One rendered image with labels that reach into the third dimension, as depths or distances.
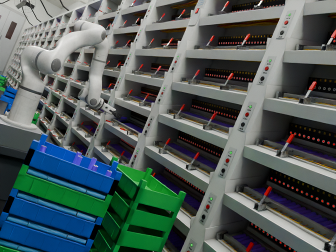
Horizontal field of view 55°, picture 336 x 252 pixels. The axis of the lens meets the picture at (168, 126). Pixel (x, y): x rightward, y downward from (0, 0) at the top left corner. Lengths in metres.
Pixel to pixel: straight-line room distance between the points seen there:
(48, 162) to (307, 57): 0.95
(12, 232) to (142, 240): 0.43
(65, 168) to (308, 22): 1.06
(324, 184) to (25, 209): 0.91
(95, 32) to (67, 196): 1.16
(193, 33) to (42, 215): 1.27
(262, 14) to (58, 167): 1.06
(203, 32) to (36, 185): 1.28
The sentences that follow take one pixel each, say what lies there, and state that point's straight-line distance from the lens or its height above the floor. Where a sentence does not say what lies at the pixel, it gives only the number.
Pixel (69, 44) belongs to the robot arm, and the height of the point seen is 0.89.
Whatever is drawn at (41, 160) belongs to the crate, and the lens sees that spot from 1.09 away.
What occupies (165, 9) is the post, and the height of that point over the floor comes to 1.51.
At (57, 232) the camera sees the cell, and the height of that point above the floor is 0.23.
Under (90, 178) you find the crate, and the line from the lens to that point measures 1.09.
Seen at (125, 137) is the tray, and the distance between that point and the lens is 2.09.
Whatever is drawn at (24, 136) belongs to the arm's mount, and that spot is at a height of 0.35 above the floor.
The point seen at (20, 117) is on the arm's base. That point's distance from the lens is 1.85.
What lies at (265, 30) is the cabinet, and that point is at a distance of 1.80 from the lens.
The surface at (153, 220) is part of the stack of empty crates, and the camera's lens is 1.21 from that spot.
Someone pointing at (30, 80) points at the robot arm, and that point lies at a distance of 1.84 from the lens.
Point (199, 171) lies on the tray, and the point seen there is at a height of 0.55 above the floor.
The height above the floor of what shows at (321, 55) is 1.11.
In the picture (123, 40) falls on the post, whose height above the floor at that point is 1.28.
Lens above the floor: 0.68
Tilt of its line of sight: level
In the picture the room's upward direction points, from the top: 23 degrees clockwise
